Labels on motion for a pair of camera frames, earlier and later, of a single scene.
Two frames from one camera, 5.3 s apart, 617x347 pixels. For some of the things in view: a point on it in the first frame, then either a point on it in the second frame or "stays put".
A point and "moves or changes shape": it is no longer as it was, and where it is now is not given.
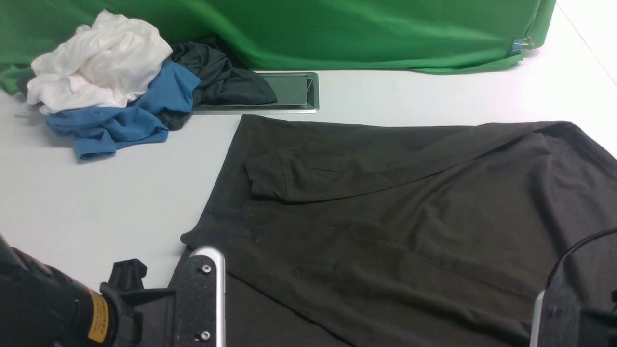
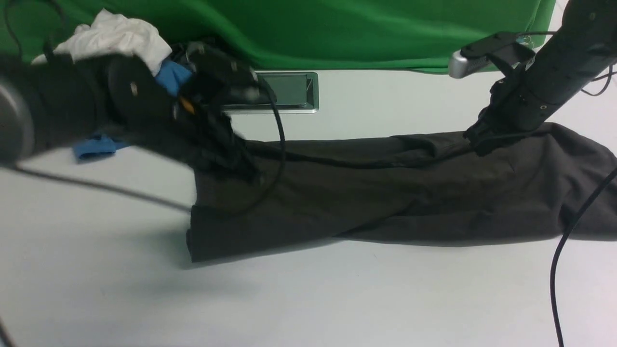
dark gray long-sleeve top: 344,233 moves or changes shape
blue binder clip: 518,45 stays put
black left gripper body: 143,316 to 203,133
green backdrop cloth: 433,35 stays put
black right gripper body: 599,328 to 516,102
